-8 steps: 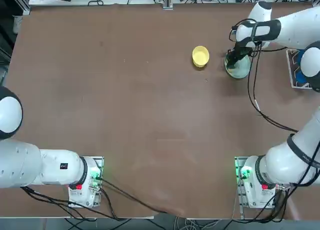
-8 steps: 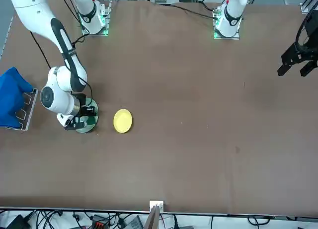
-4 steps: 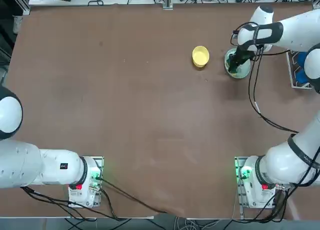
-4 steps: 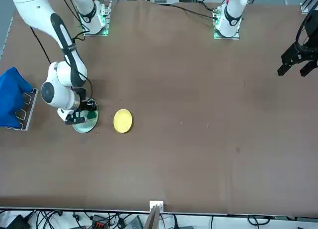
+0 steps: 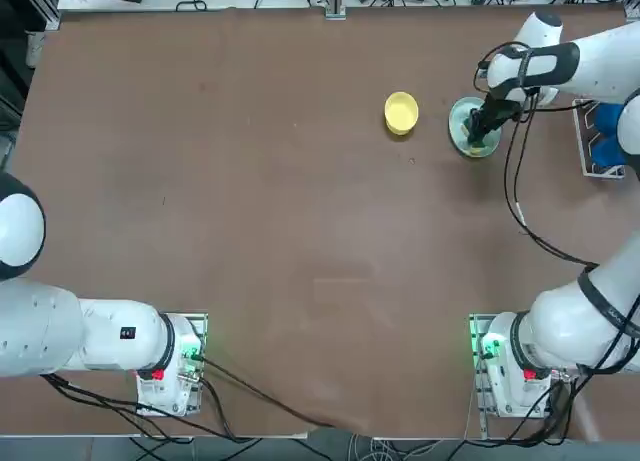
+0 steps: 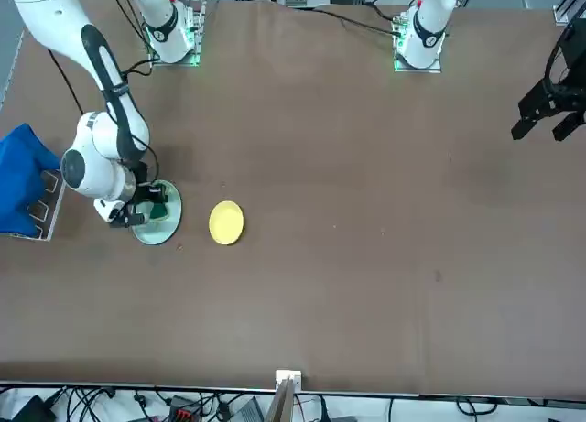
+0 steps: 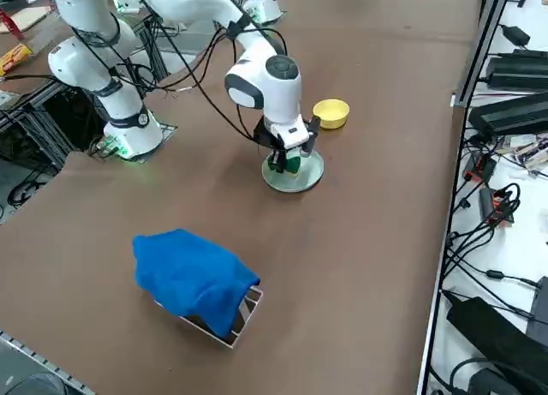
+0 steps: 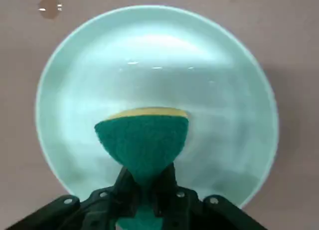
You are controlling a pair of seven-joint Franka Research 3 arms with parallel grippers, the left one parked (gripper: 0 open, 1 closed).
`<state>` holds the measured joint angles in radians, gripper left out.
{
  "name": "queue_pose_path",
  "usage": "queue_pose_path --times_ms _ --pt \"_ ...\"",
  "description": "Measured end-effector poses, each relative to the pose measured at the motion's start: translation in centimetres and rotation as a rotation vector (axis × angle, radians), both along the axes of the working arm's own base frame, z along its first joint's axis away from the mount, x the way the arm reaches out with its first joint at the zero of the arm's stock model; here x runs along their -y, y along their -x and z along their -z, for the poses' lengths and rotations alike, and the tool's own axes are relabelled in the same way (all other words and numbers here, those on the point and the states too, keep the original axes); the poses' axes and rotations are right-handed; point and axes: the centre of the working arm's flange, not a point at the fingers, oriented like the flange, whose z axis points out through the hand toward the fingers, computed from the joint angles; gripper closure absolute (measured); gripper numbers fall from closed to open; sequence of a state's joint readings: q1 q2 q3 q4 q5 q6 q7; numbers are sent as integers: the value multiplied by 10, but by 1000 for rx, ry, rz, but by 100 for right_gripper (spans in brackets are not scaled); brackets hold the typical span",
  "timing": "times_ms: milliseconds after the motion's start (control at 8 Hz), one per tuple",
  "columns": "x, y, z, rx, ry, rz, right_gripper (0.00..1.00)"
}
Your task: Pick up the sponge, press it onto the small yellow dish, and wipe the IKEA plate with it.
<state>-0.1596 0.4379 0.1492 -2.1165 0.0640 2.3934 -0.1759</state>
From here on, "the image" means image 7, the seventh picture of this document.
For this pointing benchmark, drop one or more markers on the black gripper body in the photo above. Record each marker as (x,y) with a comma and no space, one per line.
(295,150)

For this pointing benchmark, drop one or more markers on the green and yellow sponge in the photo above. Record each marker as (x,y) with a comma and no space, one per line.
(294,165)

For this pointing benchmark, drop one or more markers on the pale green round plate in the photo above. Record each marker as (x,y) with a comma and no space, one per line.
(310,176)

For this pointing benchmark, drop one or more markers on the small yellow bowl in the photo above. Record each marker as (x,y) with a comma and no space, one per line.
(331,114)

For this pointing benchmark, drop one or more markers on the blue cloth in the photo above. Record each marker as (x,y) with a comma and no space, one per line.
(188,275)

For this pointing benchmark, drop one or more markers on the white metal rack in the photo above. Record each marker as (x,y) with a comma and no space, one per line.
(233,344)

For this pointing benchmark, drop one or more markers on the large power adapter brick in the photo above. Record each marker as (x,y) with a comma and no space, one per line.
(509,114)

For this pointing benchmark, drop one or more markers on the orange black power strip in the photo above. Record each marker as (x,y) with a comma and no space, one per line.
(496,208)

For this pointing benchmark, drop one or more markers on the black power adapter brick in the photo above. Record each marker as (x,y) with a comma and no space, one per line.
(518,73)
(492,335)

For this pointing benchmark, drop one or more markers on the white green device box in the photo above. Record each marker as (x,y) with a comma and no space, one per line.
(127,1)

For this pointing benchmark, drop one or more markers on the small black power adapter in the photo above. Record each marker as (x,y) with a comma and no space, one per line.
(516,35)

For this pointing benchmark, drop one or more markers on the yellow red snack packet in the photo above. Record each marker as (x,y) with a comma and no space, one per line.
(15,58)

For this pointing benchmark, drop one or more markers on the beige woven mat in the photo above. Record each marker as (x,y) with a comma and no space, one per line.
(30,16)

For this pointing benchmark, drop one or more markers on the black box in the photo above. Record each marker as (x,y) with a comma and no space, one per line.
(540,309)

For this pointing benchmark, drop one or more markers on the dark round object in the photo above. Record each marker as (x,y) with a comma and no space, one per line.
(34,384)

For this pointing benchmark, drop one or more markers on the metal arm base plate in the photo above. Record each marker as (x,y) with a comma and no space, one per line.
(169,129)

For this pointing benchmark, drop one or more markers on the aluminium frame post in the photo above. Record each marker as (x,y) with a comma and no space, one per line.
(477,48)

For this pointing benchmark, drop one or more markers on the aluminium rail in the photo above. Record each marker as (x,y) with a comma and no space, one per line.
(43,360)

